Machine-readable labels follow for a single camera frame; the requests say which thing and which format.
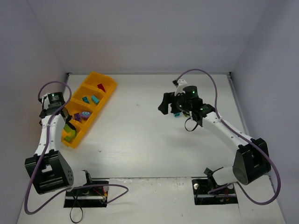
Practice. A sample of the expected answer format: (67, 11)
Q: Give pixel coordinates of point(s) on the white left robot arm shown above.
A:
(53, 172)

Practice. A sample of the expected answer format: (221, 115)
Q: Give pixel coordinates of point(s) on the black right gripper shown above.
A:
(174, 105)

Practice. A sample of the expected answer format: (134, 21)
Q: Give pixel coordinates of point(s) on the rainbow curved lego stack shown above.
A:
(177, 114)

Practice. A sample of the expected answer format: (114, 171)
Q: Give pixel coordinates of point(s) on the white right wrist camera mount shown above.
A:
(180, 84)

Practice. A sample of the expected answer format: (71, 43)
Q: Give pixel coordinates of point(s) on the purple small lego cube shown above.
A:
(77, 117)

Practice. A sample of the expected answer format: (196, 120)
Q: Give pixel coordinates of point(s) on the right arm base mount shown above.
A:
(207, 192)

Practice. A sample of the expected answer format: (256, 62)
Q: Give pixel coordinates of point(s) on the small green lego brick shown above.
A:
(68, 139)

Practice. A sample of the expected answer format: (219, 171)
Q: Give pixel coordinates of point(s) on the pink purple lego piece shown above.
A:
(85, 115)

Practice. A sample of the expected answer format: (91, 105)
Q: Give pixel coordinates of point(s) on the red lego brick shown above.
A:
(100, 86)

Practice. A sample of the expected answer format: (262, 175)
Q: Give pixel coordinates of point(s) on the green long lego brick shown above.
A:
(67, 129)

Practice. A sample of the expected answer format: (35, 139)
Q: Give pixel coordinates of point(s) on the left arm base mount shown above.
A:
(94, 197)

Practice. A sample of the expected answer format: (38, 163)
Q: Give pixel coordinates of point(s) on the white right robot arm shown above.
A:
(249, 163)

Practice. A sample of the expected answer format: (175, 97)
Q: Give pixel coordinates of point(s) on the teal rounded lego brick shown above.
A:
(95, 99)

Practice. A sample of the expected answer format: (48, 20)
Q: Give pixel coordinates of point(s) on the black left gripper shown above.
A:
(69, 125)

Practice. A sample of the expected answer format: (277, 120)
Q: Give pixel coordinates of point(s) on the yellow divided plastic tray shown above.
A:
(76, 104)

